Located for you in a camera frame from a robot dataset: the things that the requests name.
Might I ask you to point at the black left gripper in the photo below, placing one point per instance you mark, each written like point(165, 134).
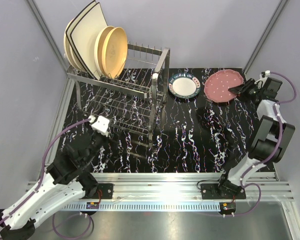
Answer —
point(106, 139)

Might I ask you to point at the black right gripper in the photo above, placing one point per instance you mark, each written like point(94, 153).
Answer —
point(248, 84)

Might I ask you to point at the pink dotted plate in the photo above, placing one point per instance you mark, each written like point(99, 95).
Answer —
point(216, 87)

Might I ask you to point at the white plate teal rim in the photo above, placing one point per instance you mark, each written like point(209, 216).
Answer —
point(184, 85)

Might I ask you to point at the yellow round plate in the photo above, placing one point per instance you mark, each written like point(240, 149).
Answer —
point(114, 52)

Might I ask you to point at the white round plate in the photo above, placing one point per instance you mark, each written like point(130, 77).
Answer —
point(98, 46)

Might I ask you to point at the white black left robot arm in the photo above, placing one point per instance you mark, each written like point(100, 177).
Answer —
point(64, 181)

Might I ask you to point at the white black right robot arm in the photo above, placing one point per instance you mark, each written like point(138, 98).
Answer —
point(269, 141)

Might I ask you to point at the stainless steel dish rack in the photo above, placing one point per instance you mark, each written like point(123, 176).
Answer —
point(133, 100)

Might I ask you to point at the cream square plate black rim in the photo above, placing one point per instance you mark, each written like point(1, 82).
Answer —
point(82, 34)

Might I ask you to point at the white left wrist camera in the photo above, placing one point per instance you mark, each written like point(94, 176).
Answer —
point(100, 124)

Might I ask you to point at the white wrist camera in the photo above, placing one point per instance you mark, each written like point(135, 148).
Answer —
point(264, 75)
point(100, 124)

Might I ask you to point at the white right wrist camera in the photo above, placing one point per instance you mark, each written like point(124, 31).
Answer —
point(264, 75)

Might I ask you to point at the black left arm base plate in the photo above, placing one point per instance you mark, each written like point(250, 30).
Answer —
point(104, 190)

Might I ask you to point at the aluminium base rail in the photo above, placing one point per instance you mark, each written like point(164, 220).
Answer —
point(182, 187)

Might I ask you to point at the slotted cable duct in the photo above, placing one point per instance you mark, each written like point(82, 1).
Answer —
point(125, 206)

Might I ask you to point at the aluminium frame post right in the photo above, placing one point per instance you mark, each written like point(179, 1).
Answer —
point(265, 34)

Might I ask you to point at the aluminium frame post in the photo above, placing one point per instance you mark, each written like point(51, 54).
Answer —
point(265, 34)
point(45, 30)

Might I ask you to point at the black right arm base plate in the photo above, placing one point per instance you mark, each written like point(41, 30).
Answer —
point(215, 191)

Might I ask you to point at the aluminium frame post left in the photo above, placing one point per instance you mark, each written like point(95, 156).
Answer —
point(45, 30)

